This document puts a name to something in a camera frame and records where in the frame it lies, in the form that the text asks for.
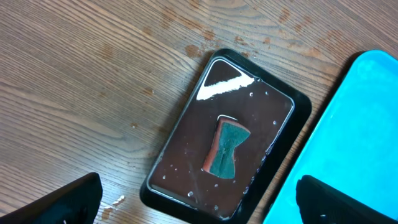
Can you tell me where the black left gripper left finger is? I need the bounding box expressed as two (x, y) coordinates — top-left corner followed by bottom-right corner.
(1, 172), (103, 224)

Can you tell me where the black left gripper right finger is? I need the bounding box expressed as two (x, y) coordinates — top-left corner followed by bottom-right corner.
(296, 175), (397, 224)

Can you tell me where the teal plastic tray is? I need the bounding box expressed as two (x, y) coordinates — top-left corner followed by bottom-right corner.
(265, 50), (397, 223)

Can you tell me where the black water tray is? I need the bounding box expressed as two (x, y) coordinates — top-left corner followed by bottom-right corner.
(140, 49), (312, 223)

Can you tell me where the green orange sponge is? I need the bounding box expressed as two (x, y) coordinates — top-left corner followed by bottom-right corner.
(201, 114), (251, 179)

